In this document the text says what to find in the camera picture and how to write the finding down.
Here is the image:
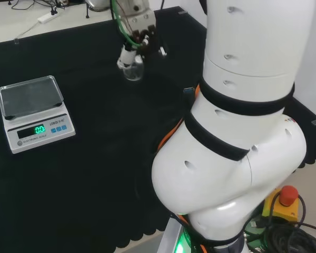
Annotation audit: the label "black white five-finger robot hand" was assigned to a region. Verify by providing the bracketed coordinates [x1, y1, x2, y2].
[116, 9, 169, 70]

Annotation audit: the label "clear glass beaker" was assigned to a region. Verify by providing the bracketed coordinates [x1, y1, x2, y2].
[122, 54, 144, 82]

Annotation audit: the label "black blue usb plug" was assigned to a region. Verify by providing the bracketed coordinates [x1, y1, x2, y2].
[183, 86, 196, 106]

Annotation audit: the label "white power strip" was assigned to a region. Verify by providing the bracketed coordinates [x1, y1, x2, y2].
[37, 12, 61, 24]

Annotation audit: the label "white electronic balance steel pan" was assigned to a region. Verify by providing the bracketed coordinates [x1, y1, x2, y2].
[0, 75, 76, 154]

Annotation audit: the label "black bench cloth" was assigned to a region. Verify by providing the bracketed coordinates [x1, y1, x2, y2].
[0, 6, 316, 251]

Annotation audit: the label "yellow stop button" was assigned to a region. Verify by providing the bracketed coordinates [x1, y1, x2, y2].
[261, 185, 300, 222]

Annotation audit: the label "green cable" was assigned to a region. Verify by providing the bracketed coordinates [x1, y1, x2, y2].
[110, 0, 141, 51]

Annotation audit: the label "tangled black cables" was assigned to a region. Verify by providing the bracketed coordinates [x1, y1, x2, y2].
[7, 0, 71, 11]

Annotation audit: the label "orange cable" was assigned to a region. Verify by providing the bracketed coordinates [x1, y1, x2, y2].
[157, 83, 201, 153]

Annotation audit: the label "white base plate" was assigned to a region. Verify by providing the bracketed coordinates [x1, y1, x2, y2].
[156, 212, 186, 253]

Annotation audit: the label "black cable bundle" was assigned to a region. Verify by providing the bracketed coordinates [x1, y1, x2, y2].
[263, 221, 316, 253]

